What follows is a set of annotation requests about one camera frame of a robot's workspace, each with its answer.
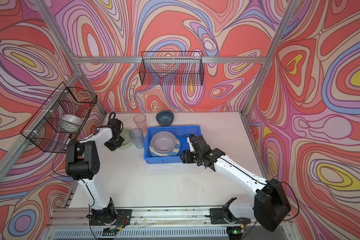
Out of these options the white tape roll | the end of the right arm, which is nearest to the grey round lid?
the end of the right arm

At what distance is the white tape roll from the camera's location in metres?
0.71

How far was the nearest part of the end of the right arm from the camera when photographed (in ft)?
1.92

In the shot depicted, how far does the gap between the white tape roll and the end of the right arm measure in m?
0.55
